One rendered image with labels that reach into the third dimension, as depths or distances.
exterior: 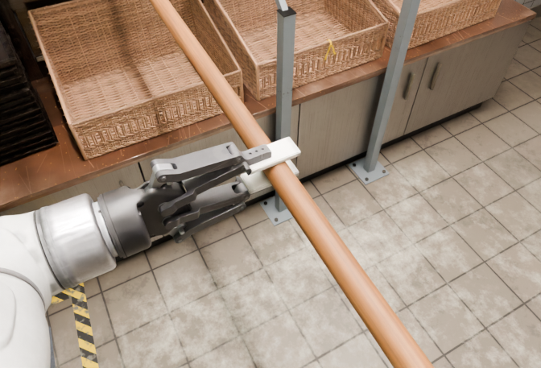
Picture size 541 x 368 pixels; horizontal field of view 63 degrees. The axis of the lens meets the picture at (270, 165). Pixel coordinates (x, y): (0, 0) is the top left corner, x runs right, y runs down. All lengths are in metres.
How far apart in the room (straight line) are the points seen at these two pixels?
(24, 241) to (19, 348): 0.14
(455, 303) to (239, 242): 0.87
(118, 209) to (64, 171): 1.01
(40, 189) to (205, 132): 0.52
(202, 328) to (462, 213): 1.20
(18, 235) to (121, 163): 0.98
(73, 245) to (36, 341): 0.12
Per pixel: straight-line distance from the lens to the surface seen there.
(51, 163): 1.53
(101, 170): 1.46
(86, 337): 1.83
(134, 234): 0.49
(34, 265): 0.48
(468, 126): 2.54
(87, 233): 0.48
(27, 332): 0.39
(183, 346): 1.73
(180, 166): 0.48
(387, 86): 1.81
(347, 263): 0.46
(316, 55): 1.61
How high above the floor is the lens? 1.61
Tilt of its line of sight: 49 degrees down
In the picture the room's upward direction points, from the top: straight up
